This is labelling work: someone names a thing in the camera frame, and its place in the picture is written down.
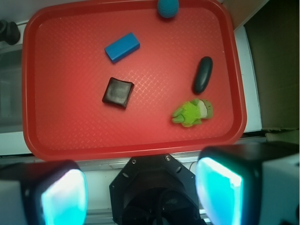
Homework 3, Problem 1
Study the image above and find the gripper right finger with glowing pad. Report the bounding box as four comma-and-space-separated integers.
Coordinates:
195, 142, 300, 225

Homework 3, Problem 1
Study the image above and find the black knob at left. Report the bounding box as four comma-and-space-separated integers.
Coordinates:
0, 20, 21, 45

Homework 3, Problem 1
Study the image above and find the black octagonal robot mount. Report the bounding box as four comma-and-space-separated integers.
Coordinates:
109, 154, 206, 225

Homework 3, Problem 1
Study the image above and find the red plastic tray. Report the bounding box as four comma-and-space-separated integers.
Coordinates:
22, 0, 247, 161

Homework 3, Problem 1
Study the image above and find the green toy animal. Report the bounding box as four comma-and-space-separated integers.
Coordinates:
172, 98, 213, 128

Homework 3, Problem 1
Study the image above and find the brown cardboard box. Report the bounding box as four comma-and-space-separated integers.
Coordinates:
244, 0, 300, 144

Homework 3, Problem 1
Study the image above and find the blue rectangular block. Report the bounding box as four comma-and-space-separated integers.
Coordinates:
105, 33, 140, 63

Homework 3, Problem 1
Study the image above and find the teal textured ball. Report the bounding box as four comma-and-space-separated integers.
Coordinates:
157, 0, 179, 18

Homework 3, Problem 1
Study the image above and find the black oval stone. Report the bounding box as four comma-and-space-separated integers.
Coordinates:
192, 56, 213, 94

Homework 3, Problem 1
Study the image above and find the dark brown square cushion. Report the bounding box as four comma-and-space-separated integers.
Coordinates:
102, 77, 135, 109

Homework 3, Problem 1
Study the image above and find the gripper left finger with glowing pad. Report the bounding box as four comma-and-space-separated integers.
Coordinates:
0, 160, 88, 225

